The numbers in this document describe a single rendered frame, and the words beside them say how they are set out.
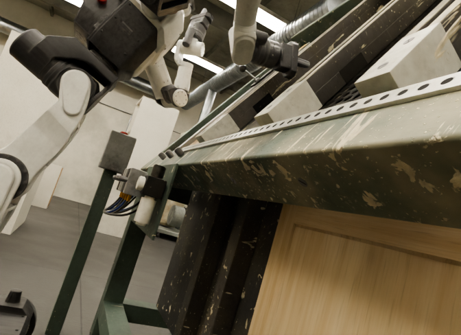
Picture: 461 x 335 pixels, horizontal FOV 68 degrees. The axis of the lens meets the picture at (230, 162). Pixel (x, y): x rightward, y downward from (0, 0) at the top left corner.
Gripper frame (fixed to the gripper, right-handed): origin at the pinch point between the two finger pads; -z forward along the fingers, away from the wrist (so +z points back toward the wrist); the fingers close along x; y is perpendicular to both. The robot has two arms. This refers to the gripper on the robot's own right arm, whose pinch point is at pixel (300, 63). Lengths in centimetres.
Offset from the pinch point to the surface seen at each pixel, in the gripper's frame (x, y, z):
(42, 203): -98, 530, 119
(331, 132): -37, -61, 35
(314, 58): 6.7, 7.7, -10.8
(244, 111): -18.5, 7.7, 15.9
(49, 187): -71, 530, 112
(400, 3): 5.8, -35.7, -4.8
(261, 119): -30, -32, 30
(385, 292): -59, -55, 16
